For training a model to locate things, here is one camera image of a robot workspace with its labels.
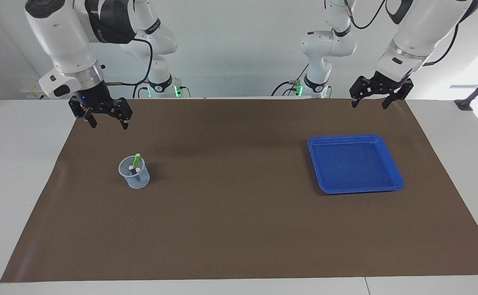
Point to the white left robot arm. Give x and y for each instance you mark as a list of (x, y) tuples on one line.
[(423, 28)]

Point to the purple pen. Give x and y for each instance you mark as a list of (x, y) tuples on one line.
[(135, 175)]

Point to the white socket box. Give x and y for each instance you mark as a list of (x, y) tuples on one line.
[(30, 92)]

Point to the green pen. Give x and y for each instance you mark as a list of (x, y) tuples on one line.
[(136, 159)]

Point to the brown table mat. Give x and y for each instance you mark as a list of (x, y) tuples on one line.
[(239, 225)]

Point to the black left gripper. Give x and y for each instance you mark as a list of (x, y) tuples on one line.
[(388, 83)]

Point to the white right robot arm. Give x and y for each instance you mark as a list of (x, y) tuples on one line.
[(58, 32)]

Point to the black clamp stand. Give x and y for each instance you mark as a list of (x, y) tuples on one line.
[(463, 104)]

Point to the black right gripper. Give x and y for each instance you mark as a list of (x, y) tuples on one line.
[(93, 96)]

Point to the blue plastic tray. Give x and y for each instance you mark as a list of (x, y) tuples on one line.
[(353, 164)]

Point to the clear plastic cup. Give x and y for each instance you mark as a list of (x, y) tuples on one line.
[(140, 183)]

